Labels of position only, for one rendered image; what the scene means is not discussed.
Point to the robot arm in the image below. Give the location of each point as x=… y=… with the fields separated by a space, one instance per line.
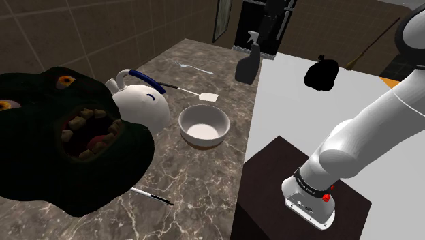
x=368 y=131

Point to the white bowl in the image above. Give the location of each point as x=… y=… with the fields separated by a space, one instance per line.
x=204 y=126

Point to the silver fork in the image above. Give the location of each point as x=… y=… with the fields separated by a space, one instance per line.
x=194 y=67

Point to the dark spray bottle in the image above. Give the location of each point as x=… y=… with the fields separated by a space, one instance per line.
x=248 y=64

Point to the dark robot stand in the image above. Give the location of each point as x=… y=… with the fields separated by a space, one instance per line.
x=265 y=186

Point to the black and white pen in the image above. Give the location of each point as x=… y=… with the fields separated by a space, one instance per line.
x=151 y=196

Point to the black refrigerator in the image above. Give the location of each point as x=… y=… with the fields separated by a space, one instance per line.
x=262 y=25

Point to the black garbage bag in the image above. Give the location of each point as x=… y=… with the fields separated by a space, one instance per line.
x=321 y=75

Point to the dark green monster head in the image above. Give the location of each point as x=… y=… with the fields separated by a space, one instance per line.
x=36 y=146

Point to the dark framed wall picture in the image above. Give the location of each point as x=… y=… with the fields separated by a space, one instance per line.
x=221 y=18

